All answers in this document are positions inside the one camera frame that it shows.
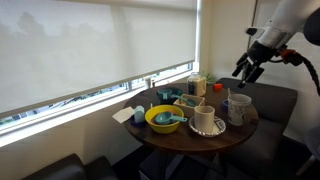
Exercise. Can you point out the teal measuring scoop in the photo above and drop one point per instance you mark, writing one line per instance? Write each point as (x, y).
(188, 102)

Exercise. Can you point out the orange small object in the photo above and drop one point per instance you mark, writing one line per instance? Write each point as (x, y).
(217, 86)

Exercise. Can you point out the white roller blind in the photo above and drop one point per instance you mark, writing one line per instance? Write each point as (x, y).
(51, 49)

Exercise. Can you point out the dark grey sofa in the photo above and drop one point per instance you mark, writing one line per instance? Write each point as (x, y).
(274, 106)

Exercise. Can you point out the yellow bowl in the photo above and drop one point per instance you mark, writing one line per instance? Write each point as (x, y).
(150, 117)

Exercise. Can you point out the patterned cup on windowsill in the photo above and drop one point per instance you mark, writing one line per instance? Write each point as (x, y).
(148, 82)

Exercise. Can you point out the patterned paper coffee cups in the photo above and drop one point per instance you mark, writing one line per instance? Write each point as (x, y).
(237, 108)

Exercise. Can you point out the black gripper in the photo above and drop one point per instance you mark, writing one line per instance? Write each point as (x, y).
(249, 63)

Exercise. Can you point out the white plastic stirrer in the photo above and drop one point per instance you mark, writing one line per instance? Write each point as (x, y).
(229, 92)

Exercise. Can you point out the dark blue bowl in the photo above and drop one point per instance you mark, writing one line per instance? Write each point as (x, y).
(170, 101)

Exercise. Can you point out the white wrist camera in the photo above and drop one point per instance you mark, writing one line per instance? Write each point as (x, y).
(255, 31)

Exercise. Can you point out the white ceramic mug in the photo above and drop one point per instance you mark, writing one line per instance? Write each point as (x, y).
(204, 118)

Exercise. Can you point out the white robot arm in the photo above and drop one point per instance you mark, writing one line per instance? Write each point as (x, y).
(270, 45)

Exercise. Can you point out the blue tape roll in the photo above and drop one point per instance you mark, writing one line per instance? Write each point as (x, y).
(224, 105)

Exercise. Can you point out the light blue small carton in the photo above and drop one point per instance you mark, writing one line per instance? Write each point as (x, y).
(139, 114)

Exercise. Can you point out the teal measuring cup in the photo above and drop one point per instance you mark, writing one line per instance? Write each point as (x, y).
(165, 93)

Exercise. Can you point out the teal scoop in yellow bowl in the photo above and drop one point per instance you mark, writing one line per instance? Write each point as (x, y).
(166, 118)

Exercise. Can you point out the green plant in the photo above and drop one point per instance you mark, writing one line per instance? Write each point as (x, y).
(210, 78)

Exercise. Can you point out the glass jar with sugar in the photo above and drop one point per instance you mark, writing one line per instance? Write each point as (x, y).
(196, 84)

